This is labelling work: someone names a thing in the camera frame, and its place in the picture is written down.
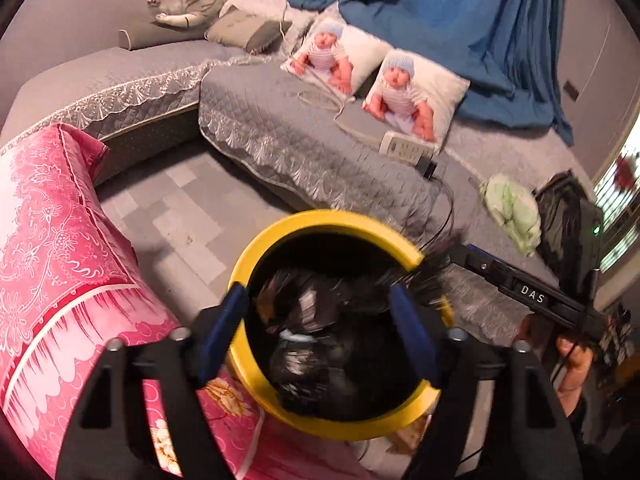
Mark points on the black bin liner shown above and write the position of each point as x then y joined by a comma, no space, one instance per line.
340,360

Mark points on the dark wall socket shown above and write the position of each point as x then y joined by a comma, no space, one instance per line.
570,91

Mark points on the pink floral cloth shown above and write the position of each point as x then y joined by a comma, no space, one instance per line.
50,235

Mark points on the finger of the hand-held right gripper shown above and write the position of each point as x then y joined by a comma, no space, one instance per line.
430,272

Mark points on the blue curtain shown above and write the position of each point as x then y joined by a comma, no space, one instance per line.
425,10

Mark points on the light green cloth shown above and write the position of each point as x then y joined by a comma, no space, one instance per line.
515,210

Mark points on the grey cushion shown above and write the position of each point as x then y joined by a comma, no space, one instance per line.
240,27

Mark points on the white power strip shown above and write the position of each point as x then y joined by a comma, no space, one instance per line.
400,146

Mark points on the yellow trash bin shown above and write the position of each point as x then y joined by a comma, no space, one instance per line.
320,220

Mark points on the black bag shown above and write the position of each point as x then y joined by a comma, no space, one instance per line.
562,220

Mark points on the grey bolster pillow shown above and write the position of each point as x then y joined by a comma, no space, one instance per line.
155,37

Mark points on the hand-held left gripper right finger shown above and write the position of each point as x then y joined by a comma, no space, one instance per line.
410,330

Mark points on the person's right hand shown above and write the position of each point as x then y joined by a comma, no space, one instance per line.
572,365

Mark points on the grey sofa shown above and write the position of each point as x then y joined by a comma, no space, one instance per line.
140,150

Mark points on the black power adapter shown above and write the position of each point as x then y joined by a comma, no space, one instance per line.
427,167

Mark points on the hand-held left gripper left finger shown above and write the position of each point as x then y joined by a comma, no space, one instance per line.
225,325

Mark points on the baby print pillow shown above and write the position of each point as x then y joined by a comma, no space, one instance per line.
400,95
325,55

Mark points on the bright window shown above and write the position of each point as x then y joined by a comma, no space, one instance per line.
620,200

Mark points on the grey quilted lace cover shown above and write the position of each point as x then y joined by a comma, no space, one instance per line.
140,72
280,110

